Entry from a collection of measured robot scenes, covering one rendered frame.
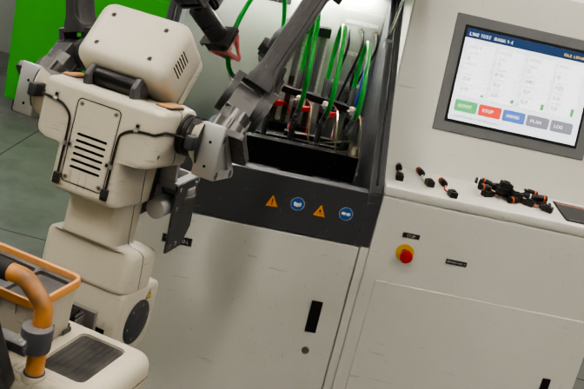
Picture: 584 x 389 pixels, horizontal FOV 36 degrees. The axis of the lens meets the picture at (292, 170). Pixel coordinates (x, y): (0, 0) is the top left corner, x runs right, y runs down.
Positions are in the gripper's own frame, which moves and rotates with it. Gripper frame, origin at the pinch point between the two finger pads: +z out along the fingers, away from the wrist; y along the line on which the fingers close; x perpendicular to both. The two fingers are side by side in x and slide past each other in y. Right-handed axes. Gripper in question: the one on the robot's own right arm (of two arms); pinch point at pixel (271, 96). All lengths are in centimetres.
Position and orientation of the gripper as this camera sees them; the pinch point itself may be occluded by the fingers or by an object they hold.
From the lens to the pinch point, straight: 262.1
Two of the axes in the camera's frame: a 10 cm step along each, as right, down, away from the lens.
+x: -9.5, -2.8, 1.7
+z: 0.2, 4.7, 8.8
